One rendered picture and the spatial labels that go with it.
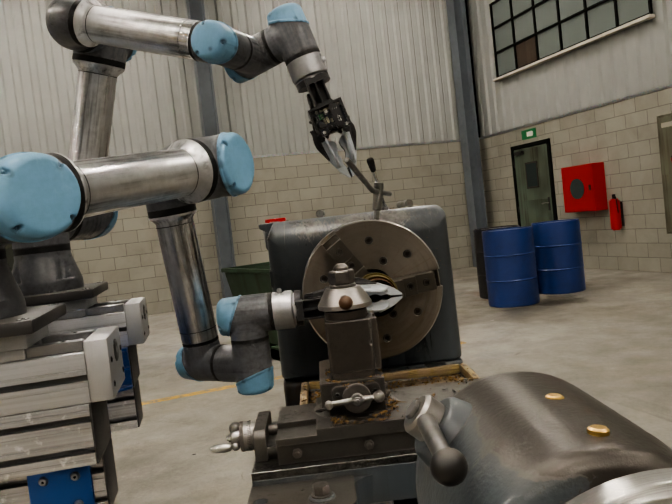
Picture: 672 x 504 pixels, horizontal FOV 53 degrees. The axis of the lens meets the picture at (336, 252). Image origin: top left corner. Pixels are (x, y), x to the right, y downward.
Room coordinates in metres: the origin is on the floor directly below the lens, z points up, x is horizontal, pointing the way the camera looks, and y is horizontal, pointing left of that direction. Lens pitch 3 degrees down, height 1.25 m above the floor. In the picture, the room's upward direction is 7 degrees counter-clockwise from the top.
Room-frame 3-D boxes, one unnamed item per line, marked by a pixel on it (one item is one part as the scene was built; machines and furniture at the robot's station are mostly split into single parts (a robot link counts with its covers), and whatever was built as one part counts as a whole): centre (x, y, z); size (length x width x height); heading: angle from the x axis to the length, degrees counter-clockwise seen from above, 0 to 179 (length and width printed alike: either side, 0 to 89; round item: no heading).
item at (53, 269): (1.48, 0.64, 1.21); 0.15 x 0.15 x 0.10
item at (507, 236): (7.88, -2.01, 0.44); 0.59 x 0.59 x 0.88
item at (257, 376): (1.34, 0.20, 0.98); 0.11 x 0.08 x 0.11; 59
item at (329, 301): (0.98, 0.00, 1.13); 0.08 x 0.08 x 0.03
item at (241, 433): (0.98, 0.18, 0.95); 0.07 x 0.04 x 0.04; 91
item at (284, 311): (1.33, 0.11, 1.08); 0.08 x 0.05 x 0.08; 0
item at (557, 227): (8.45, -2.76, 0.44); 0.59 x 0.59 x 0.88
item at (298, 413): (0.98, -0.07, 0.95); 0.43 x 0.17 x 0.05; 91
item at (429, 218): (1.95, -0.04, 1.06); 0.59 x 0.48 x 0.39; 1
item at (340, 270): (0.98, 0.00, 1.17); 0.04 x 0.04 x 0.03
